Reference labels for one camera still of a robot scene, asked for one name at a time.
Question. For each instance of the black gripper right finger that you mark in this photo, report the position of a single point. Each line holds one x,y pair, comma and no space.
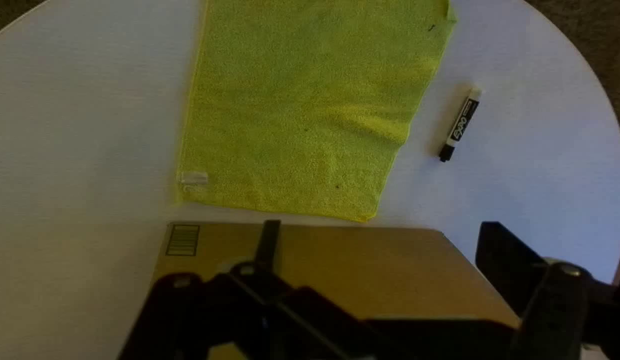
561,304

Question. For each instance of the black dry-erase marker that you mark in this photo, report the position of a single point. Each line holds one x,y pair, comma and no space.
461,122

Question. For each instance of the brown cardboard box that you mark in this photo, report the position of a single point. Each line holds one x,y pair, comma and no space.
410,282

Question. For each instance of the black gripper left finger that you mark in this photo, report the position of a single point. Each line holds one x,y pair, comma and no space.
185,317

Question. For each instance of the yellow-green microfiber towel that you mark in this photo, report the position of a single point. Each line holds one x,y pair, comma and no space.
301,107

